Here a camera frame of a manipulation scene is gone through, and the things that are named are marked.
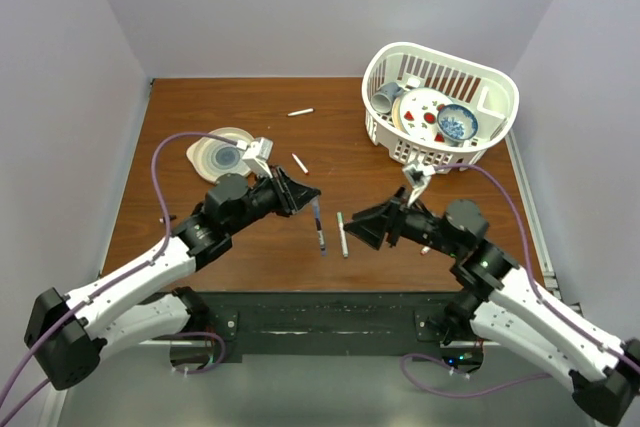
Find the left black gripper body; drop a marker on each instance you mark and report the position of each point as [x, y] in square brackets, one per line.
[270, 195]

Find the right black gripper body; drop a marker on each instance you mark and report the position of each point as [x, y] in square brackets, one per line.
[415, 224]

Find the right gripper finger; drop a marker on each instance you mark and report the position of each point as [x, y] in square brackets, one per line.
[378, 217]
[371, 236]

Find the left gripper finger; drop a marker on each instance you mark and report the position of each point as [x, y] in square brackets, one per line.
[300, 203]
[296, 189]

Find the clear pen cap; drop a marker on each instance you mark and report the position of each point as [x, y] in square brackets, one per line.
[316, 208]

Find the blue pen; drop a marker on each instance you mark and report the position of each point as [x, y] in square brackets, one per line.
[321, 236]

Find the white pen green tip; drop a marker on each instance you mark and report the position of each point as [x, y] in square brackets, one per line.
[342, 235]

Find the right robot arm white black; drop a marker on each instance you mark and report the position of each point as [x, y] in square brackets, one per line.
[501, 302]

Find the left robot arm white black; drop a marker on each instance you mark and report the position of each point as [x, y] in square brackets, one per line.
[71, 334]

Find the white pen red tip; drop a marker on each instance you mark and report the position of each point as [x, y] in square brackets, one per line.
[300, 164]

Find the white pen far back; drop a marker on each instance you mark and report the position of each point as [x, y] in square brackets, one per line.
[300, 112]

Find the beige plate blue rings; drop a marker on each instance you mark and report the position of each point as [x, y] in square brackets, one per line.
[220, 157]

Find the white plate red fruit pattern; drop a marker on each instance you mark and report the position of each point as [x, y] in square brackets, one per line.
[415, 112]

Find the grey ceramic mug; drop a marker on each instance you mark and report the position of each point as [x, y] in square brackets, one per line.
[383, 99]

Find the blue white patterned bowl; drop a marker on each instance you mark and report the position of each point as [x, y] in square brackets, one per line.
[457, 123]

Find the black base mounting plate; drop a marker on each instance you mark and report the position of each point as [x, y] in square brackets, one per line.
[331, 323]

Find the white plastic dish basket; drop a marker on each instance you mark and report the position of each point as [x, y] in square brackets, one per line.
[491, 95]

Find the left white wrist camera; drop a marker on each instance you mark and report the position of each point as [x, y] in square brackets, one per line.
[256, 157]

